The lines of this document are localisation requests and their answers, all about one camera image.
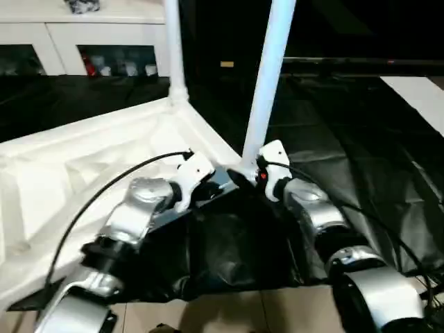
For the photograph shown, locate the black table mat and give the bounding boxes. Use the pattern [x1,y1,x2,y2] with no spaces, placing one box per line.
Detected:
[0,71,444,313]

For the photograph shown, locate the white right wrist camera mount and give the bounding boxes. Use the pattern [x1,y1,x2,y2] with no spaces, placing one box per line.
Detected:
[257,139,292,203]

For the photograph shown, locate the white glass-door cabinet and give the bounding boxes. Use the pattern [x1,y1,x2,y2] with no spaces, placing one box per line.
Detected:
[0,0,171,78]

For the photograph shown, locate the white board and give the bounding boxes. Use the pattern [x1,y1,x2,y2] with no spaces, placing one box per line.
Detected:
[379,75,444,139]

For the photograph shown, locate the white plastic table top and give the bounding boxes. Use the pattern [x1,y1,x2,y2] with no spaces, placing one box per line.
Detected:
[0,94,250,303]

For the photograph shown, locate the white plastic table leg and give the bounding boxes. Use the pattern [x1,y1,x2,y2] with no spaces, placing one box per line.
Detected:
[162,0,191,105]
[240,0,298,182]

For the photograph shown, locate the black bundle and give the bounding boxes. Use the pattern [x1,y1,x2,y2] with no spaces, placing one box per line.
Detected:
[63,0,102,15]

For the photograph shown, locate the red item in cabinet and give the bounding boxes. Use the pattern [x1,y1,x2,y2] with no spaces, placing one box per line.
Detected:
[82,51,96,77]

